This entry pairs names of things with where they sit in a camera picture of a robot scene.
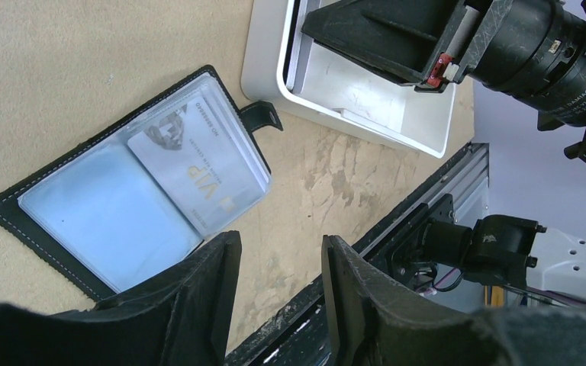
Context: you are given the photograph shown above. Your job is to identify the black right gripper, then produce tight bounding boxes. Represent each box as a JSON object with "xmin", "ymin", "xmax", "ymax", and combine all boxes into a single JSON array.
[{"xmin": 301, "ymin": 0, "xmax": 586, "ymax": 107}]

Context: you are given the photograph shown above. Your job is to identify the white VIP card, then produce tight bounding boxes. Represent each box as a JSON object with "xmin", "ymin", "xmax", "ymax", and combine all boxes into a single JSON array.
[{"xmin": 127, "ymin": 93, "xmax": 269, "ymax": 237}]

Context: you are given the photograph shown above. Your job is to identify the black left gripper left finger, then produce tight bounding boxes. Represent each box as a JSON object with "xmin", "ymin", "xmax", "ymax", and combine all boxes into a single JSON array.
[{"xmin": 0, "ymin": 231, "xmax": 242, "ymax": 365}]

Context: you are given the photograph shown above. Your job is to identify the white tray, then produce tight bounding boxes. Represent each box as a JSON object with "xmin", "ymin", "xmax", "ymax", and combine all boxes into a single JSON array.
[{"xmin": 241, "ymin": 1, "xmax": 456, "ymax": 158}]

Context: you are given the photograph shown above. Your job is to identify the stack of VIP cards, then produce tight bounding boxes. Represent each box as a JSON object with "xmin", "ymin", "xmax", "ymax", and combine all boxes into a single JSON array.
[{"xmin": 282, "ymin": 0, "xmax": 321, "ymax": 94}]

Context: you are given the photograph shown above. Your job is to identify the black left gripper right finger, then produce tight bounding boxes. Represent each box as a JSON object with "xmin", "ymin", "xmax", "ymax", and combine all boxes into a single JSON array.
[{"xmin": 321, "ymin": 236, "xmax": 586, "ymax": 365}]

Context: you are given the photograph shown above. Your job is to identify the aluminium frame rail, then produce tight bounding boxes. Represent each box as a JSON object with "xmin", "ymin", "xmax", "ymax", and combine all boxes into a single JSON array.
[{"xmin": 353, "ymin": 143, "xmax": 490, "ymax": 258}]

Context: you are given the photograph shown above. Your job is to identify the black leather card holder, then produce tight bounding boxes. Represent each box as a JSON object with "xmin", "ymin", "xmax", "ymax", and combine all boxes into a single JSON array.
[{"xmin": 0, "ymin": 65, "xmax": 282, "ymax": 301}]

